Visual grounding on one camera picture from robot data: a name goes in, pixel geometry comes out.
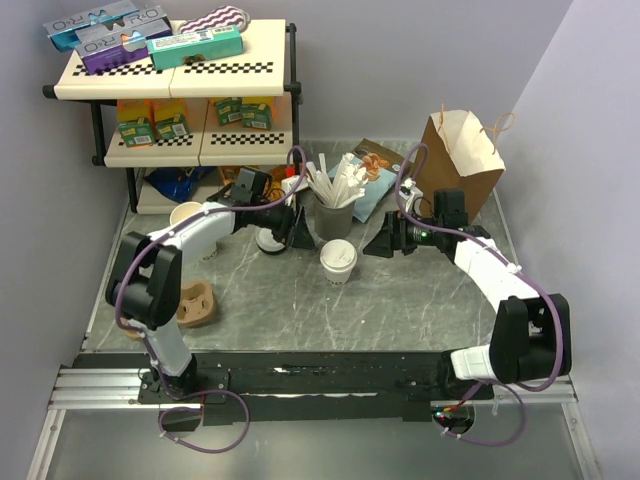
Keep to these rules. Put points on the brown cardboard cup carrier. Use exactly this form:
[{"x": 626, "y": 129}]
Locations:
[{"x": 197, "y": 305}]

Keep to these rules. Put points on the green orange box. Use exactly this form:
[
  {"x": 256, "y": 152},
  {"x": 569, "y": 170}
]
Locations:
[
  {"x": 135, "y": 122},
  {"x": 227, "y": 110},
  {"x": 171, "y": 117},
  {"x": 257, "y": 112}
]

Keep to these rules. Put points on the orange snack bag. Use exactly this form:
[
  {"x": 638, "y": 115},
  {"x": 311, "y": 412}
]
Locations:
[{"x": 273, "y": 189}]

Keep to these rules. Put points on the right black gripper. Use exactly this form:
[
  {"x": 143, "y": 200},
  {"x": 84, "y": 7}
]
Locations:
[{"x": 392, "y": 237}]

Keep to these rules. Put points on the green orange box far left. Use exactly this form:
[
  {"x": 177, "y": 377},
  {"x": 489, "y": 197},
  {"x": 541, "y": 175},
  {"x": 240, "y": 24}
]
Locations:
[{"x": 135, "y": 122}]

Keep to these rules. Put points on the stack of white paper cups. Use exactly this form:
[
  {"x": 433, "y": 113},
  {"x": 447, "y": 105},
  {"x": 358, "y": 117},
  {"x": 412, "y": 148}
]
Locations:
[{"x": 185, "y": 215}]

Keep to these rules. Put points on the single white paper cup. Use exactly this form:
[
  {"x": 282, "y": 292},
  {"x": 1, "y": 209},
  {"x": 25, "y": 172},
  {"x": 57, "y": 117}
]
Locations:
[{"x": 337, "y": 275}]

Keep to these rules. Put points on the aluminium rail frame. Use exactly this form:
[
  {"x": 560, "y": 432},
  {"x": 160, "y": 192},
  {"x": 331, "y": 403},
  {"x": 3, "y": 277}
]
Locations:
[{"x": 96, "y": 428}]

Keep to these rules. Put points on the dark blue snack bag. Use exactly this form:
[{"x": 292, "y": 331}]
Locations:
[{"x": 177, "y": 183}]

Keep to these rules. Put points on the grey straw holder cup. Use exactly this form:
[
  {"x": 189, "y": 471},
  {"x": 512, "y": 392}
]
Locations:
[{"x": 332, "y": 223}]

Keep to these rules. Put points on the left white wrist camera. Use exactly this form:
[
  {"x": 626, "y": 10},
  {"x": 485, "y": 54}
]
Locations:
[{"x": 291, "y": 185}]

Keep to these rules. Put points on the purple O-R-O box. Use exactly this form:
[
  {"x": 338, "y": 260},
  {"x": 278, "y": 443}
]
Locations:
[{"x": 120, "y": 48}]

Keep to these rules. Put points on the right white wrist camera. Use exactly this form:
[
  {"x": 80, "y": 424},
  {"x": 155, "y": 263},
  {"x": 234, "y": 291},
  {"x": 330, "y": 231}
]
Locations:
[{"x": 410, "y": 194}]

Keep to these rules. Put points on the stack of white cup lids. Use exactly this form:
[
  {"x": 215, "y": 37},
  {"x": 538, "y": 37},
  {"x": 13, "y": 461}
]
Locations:
[{"x": 266, "y": 242}]

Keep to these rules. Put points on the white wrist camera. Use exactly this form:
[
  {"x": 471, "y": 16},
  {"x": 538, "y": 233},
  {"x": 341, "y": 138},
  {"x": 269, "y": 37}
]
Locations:
[
  {"x": 291, "y": 185},
  {"x": 410, "y": 194}
]

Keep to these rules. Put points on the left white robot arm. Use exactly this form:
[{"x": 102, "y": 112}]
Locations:
[{"x": 146, "y": 279}]

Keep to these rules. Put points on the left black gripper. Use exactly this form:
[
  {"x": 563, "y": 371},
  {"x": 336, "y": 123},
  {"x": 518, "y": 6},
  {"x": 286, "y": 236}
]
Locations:
[{"x": 302, "y": 238}]

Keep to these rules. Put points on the brown paper takeout bag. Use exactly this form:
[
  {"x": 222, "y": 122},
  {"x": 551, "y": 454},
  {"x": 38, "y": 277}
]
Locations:
[{"x": 462, "y": 154}]

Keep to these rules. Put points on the teal carton box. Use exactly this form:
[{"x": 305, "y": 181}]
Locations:
[{"x": 187, "y": 48}]

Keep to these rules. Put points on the light blue nut bag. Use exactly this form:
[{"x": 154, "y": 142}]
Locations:
[{"x": 379, "y": 167}]

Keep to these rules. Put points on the blue O-R-O box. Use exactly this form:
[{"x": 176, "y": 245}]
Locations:
[{"x": 67, "y": 33}]

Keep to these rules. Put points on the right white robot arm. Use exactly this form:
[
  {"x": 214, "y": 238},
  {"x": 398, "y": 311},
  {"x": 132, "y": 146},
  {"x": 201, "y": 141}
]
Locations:
[{"x": 531, "y": 337}]

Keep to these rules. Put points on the purple white wavy pouch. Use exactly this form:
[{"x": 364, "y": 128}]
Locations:
[{"x": 221, "y": 16}]

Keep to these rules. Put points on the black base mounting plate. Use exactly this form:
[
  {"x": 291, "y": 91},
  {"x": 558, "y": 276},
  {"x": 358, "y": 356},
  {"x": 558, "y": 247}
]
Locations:
[{"x": 232, "y": 386}]

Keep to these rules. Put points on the cream checkered shelf rack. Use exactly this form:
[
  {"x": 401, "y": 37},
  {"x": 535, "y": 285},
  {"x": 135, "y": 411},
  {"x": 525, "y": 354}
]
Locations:
[{"x": 267, "y": 67}]

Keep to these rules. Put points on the white cup lid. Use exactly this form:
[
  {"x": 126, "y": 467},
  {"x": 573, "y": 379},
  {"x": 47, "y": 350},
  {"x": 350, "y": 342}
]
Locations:
[{"x": 338, "y": 255}]

